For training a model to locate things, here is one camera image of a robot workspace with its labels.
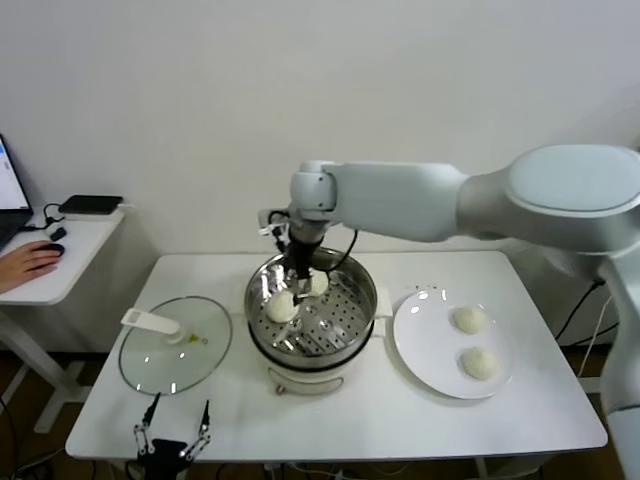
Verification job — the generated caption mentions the black power cable with adapter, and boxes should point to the black power cable with adapter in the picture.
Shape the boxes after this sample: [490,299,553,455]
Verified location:
[554,277,609,347]

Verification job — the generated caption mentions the white side desk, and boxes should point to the white side desk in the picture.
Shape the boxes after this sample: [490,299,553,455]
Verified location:
[0,209,126,436]

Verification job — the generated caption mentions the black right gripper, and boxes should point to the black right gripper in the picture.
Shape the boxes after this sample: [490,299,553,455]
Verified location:
[284,238,319,305]

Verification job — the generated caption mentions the white electric cooking pot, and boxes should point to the white electric cooking pot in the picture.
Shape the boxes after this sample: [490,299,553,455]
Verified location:
[247,317,387,399]

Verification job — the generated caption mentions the white steamed baozi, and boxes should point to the white steamed baozi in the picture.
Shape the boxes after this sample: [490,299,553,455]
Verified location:
[307,272,331,299]
[457,347,501,382]
[266,291,301,323]
[452,305,489,335]

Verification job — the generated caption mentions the flat black device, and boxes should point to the flat black device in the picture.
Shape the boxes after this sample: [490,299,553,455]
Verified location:
[58,195,125,216]

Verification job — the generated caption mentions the black laptop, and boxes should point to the black laptop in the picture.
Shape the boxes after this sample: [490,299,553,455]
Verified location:
[0,132,35,251]

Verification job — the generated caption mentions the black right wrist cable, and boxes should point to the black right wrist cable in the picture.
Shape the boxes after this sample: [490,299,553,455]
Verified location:
[327,229,359,274]

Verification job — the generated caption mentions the white round plate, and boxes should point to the white round plate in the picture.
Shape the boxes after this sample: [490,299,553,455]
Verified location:
[391,288,515,400]

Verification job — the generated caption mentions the stainless steel steamer basket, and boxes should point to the stainless steel steamer basket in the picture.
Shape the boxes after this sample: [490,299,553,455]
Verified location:
[227,246,392,357]

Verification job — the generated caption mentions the thin black usb cable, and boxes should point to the thin black usb cable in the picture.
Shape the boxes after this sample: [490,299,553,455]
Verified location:
[22,202,70,236]

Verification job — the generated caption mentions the person's bare hand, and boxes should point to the person's bare hand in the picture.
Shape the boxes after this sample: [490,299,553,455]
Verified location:
[0,240,65,294]

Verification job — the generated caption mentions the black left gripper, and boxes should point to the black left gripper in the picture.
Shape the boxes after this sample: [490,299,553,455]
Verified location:
[132,392,212,459]

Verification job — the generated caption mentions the glass pot lid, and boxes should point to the glass pot lid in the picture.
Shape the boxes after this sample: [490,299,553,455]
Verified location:
[117,296,235,398]

